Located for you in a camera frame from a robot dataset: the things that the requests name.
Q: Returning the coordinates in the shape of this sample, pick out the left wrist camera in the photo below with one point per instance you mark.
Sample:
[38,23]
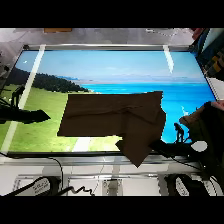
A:
[16,95]

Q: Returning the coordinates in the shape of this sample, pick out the brown pants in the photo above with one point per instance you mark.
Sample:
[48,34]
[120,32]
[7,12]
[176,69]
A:
[106,113]

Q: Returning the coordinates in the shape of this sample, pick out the silver frame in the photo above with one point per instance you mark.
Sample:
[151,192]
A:
[100,160]

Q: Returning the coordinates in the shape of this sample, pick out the black garment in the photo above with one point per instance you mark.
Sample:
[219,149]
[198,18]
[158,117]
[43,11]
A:
[213,133]

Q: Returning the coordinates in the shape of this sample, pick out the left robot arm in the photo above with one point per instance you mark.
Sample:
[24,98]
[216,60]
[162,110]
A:
[30,116]

